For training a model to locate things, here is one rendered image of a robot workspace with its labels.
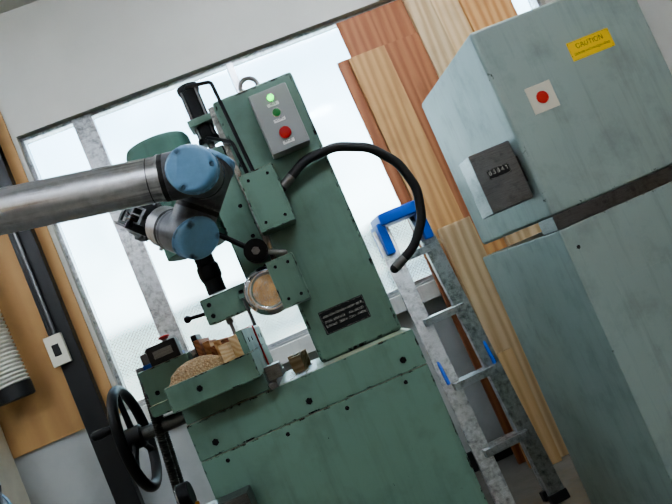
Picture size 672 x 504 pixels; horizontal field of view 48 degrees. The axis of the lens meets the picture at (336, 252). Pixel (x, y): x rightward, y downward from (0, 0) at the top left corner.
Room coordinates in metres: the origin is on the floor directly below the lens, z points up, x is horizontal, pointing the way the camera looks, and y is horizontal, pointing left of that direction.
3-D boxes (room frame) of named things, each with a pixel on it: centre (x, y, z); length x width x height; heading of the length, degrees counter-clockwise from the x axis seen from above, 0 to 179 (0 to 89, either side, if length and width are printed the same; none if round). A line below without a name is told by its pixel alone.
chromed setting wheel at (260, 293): (1.87, 0.19, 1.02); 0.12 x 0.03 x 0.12; 94
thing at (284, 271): (1.84, 0.13, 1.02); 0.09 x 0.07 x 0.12; 4
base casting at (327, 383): (2.00, 0.21, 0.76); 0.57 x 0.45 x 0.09; 94
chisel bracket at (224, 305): (1.99, 0.31, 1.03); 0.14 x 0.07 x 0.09; 94
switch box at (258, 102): (1.87, 0.00, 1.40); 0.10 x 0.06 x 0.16; 94
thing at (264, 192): (1.85, 0.10, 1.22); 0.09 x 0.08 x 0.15; 94
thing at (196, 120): (2.00, 0.19, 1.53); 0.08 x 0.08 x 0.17; 4
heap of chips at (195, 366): (1.75, 0.40, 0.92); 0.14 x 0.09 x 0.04; 94
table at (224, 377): (1.99, 0.44, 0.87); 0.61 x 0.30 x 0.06; 4
